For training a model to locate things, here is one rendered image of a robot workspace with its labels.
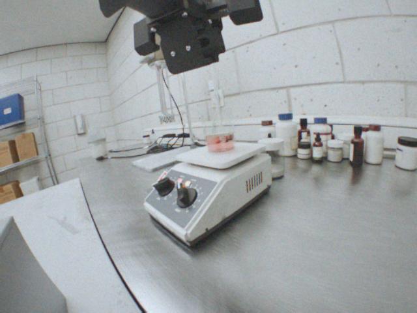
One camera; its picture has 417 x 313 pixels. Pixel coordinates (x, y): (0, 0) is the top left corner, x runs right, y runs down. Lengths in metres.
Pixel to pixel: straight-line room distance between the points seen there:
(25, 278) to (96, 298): 0.08
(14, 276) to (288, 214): 0.31
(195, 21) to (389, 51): 0.63
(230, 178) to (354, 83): 0.56
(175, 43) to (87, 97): 2.54
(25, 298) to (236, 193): 0.26
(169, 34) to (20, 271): 0.25
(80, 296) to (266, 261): 0.21
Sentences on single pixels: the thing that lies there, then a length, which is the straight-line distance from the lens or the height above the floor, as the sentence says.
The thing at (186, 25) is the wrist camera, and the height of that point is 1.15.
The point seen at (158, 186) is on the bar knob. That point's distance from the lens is 0.28.
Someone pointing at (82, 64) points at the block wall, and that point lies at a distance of 2.85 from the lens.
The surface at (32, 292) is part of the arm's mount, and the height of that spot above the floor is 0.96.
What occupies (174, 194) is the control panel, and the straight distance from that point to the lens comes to 0.26.
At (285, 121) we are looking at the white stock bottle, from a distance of 0.55.
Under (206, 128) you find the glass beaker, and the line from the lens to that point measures 0.27.
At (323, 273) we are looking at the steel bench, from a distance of 0.20.
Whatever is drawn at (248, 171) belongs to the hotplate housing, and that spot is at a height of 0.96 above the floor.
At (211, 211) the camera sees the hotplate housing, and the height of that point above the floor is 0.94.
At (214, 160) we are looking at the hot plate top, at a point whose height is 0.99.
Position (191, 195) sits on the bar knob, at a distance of 0.23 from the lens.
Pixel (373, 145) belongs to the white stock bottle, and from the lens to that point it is 0.52.
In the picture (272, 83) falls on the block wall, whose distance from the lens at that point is 0.74.
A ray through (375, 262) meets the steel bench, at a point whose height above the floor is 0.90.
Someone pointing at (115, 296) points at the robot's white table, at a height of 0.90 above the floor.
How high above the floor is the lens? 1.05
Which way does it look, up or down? 14 degrees down
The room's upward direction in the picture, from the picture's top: 8 degrees counter-clockwise
